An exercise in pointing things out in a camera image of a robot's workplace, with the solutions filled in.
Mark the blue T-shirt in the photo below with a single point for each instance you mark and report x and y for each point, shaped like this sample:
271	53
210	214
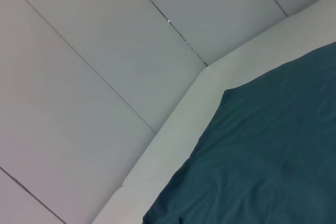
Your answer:
262	155

